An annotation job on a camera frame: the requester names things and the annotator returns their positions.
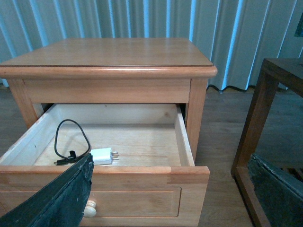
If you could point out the wooden drawer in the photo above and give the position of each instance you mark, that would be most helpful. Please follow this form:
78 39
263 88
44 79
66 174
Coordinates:
153 182

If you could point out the pale blue-grey curtain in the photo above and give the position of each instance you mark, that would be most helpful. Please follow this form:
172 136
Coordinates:
236 35

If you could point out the dark wooden side table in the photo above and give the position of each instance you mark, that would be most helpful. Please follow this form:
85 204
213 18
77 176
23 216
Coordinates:
274 71

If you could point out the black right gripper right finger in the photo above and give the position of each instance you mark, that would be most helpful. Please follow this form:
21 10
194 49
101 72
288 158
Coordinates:
279 193

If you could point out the white charger adapter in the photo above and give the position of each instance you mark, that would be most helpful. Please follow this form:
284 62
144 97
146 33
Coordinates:
103 156

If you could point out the light wooden nightstand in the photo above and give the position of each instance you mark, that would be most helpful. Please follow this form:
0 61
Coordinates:
112 70

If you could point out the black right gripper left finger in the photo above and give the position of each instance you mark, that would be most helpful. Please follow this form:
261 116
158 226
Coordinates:
59 204

